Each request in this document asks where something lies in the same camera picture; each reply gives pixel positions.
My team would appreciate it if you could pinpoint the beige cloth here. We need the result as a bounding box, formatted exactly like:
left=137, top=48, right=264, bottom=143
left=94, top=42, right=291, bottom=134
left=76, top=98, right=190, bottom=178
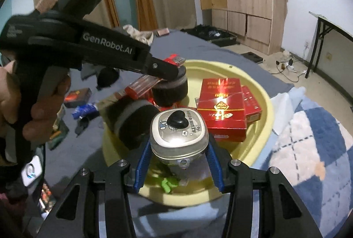
left=121, top=24, right=154, bottom=47

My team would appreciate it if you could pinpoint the black cloth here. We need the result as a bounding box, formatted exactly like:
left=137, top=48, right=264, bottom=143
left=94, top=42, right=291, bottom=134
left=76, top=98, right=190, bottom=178
left=95, top=67, right=121, bottom=91

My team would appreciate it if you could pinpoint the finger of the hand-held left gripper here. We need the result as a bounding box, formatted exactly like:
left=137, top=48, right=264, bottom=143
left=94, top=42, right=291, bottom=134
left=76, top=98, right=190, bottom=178
left=141, top=55, right=180, bottom=81

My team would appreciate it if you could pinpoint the large red cigarette carton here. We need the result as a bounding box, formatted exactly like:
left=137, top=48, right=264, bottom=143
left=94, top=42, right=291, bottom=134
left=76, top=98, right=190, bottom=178
left=197, top=78, right=248, bottom=143

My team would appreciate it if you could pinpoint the power strip with cables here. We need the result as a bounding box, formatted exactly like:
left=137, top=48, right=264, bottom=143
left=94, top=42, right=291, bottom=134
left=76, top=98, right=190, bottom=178
left=276, top=50, right=308, bottom=83

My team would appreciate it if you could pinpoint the black small tool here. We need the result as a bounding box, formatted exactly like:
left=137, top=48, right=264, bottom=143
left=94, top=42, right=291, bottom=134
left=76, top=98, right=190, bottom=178
left=74, top=118, right=90, bottom=135

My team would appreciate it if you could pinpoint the black floor tray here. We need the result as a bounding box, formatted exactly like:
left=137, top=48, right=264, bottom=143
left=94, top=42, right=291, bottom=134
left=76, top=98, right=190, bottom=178
left=240, top=52, right=265, bottom=64

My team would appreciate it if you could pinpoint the blue packet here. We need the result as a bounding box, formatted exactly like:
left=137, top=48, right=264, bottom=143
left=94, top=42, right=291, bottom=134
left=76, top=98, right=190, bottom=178
left=72, top=104, right=99, bottom=120

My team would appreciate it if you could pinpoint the yellow oval plastic basin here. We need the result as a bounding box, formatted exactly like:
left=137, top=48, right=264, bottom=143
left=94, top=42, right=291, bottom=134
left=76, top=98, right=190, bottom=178
left=102, top=59, right=275, bottom=208

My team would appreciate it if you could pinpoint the person's left hand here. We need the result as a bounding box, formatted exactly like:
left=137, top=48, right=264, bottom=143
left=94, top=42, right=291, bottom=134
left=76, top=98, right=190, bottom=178
left=0, top=61, right=71, bottom=145

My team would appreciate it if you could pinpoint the green plastic clip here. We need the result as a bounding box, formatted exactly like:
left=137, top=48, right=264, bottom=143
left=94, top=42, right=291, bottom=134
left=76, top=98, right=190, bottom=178
left=161, top=177, right=180, bottom=195

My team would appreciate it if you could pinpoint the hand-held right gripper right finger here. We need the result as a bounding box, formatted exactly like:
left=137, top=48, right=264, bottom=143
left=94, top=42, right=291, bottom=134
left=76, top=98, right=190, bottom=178
left=207, top=139, right=323, bottom=238

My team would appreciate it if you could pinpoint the green packet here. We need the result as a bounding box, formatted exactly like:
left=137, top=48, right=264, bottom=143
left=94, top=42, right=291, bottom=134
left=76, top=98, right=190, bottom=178
left=48, top=119, right=69, bottom=151

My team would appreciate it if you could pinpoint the black open case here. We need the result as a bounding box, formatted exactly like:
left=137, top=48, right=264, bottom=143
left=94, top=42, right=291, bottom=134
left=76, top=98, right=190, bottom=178
left=180, top=25, right=238, bottom=47

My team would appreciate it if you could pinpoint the blue checkered plush blanket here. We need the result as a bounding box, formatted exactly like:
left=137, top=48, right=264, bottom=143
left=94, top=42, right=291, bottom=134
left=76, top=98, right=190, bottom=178
left=135, top=86, right=353, bottom=238

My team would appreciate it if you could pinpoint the dark printed packet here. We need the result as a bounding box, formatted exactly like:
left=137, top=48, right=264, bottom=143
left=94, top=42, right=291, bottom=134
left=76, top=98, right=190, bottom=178
left=39, top=183, right=57, bottom=220

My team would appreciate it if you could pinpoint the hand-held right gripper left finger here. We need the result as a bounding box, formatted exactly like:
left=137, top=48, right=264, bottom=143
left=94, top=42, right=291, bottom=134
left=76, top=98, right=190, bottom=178
left=36, top=140, right=153, bottom=238

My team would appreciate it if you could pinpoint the black round sponge block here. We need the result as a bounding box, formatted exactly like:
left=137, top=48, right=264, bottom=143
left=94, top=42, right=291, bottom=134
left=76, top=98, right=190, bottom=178
left=106, top=98, right=161, bottom=151

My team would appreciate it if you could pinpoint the silver cartoon tin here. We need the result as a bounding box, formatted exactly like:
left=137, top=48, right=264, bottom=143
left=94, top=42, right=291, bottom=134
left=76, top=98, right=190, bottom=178
left=150, top=109, right=209, bottom=170

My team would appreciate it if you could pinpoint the white cloth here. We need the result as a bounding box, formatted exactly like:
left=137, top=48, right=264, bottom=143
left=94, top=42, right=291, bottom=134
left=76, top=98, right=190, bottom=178
left=272, top=92, right=296, bottom=135

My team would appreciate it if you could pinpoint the black folding table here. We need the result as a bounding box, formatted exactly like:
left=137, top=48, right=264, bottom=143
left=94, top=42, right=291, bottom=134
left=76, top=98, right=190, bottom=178
left=305, top=11, right=353, bottom=79

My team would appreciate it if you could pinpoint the red cigarette box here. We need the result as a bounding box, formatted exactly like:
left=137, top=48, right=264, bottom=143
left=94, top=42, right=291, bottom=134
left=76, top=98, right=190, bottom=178
left=165, top=54, right=185, bottom=68
left=121, top=75, right=162, bottom=101
left=241, top=86, right=262, bottom=124

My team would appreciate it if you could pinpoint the black round tin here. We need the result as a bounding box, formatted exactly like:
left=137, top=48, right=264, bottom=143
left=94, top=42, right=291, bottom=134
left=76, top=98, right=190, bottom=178
left=152, top=65, right=189, bottom=108

